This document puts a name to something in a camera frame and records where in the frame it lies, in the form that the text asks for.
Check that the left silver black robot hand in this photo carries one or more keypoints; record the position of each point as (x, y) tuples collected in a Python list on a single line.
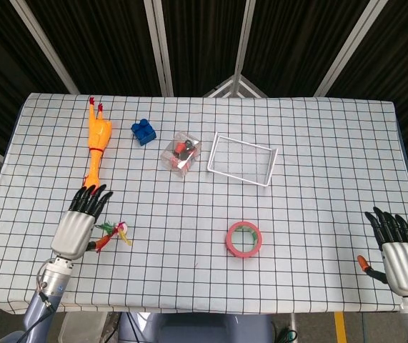
[(71, 232)]

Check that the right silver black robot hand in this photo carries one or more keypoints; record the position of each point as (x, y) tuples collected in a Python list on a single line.
[(402, 264)]

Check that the small colourful toy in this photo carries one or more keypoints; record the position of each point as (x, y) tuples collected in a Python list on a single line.
[(120, 227)]

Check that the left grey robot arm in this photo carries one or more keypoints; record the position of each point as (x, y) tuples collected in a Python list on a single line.
[(55, 277)]

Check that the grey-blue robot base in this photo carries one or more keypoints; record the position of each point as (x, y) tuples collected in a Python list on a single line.
[(189, 328)]

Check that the translucent white plastic bin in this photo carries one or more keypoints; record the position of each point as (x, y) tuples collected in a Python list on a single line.
[(82, 327)]

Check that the yellow rubber chicken toy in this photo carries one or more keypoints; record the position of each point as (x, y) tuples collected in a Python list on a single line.
[(98, 132)]

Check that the white black-grid tablecloth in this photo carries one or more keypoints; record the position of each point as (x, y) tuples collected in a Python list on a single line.
[(296, 232)]

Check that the blue plastic building block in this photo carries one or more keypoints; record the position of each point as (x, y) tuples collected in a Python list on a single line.
[(144, 134)]

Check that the clear plastic box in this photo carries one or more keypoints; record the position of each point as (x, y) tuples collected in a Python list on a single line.
[(173, 157)]

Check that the red tape roll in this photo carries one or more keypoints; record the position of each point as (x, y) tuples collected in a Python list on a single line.
[(230, 246)]

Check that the white partition base foot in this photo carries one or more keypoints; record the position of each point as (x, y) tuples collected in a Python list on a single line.
[(223, 85)]

